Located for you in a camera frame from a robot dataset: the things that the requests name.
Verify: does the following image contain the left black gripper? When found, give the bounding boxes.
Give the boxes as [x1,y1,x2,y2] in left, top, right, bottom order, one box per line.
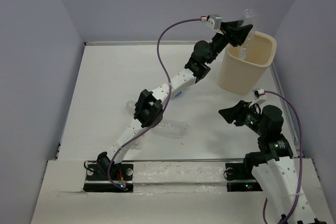
[205,19,251,64]

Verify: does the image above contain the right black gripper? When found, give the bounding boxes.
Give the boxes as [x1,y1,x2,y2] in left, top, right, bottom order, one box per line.
[217,100,266,135]

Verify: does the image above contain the clear bottle white cap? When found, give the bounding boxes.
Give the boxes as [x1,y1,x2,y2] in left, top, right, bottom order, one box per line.
[238,9,258,60]

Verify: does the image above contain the blue label plastic bottle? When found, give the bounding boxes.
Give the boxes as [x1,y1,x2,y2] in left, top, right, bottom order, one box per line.
[171,91,183,99]

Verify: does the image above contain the clear unlabelled plastic bottle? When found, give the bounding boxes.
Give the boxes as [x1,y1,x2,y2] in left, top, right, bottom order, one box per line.
[152,119,188,138]

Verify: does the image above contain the red label cola bottle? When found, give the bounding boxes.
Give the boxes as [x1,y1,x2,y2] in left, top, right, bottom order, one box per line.
[131,136,144,150]

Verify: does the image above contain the red cap small bottle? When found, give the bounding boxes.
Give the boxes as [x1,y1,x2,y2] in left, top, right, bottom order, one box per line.
[125,100,136,116]

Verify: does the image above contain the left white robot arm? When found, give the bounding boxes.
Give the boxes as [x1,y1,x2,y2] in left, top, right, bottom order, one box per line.
[97,20,253,179]

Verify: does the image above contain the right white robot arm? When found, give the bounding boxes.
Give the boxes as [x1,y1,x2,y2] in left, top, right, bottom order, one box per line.
[219,100,322,223]

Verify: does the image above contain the beige plastic bin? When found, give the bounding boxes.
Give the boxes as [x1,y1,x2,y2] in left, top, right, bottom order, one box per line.
[217,31,277,95]

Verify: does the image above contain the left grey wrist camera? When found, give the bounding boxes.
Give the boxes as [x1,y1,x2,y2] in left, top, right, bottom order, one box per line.
[206,14,222,31]

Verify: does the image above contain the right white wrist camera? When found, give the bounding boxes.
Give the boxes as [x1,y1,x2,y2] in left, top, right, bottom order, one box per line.
[253,89,267,104]

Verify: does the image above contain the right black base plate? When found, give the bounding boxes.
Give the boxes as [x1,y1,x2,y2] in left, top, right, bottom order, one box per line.
[223,163,262,193]

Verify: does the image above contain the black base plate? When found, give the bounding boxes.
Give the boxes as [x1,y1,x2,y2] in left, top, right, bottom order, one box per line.
[223,163,262,193]
[83,161,133,193]

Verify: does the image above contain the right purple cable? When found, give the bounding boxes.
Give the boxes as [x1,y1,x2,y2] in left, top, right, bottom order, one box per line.
[262,90,303,224]

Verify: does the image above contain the purple cable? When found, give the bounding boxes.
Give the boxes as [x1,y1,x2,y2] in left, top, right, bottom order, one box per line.
[262,90,303,224]
[108,16,208,190]

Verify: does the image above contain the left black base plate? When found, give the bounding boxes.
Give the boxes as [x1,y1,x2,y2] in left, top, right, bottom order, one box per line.
[83,161,133,193]

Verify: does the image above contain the metal rail bar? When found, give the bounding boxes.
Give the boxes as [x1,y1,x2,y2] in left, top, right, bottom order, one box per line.
[55,158,244,163]

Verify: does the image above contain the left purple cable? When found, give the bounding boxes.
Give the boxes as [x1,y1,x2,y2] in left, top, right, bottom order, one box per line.
[108,16,208,190]

